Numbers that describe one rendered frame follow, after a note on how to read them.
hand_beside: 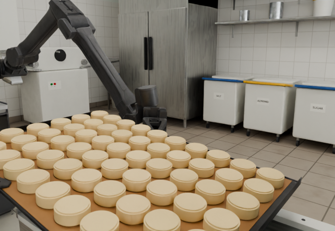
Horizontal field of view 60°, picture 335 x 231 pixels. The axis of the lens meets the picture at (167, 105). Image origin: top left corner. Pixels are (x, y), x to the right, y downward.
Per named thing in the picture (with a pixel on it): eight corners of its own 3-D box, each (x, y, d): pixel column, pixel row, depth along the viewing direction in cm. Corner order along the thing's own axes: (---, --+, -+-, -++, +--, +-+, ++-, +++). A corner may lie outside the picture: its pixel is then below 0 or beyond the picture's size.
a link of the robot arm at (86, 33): (80, 23, 106) (55, 25, 98) (86, 12, 103) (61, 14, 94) (144, 120, 103) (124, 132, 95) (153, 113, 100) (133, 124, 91)
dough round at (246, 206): (262, 221, 43) (264, 209, 43) (229, 220, 43) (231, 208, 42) (252, 202, 48) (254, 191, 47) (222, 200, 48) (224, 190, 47)
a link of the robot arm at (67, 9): (76, -10, 102) (51, -10, 94) (93, 25, 103) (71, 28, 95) (25, 50, 130) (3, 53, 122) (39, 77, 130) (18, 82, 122)
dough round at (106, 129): (120, 134, 74) (120, 127, 74) (103, 138, 71) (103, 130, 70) (110, 129, 78) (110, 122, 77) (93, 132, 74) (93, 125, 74)
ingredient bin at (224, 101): (200, 128, 435) (201, 77, 420) (220, 120, 485) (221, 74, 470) (234, 135, 403) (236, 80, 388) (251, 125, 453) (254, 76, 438)
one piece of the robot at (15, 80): (2, 80, 135) (0, 56, 132) (13, 79, 139) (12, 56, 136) (11, 85, 129) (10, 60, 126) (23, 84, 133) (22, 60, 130)
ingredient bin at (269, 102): (240, 136, 395) (243, 80, 380) (258, 126, 444) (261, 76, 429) (280, 145, 362) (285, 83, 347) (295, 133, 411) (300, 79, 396)
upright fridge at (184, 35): (214, 118, 493) (218, -9, 453) (182, 130, 425) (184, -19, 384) (153, 108, 581) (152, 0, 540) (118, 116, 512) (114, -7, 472)
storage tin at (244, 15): (251, 21, 423) (251, 10, 420) (247, 21, 412) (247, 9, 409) (241, 22, 433) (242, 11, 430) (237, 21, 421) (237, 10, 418)
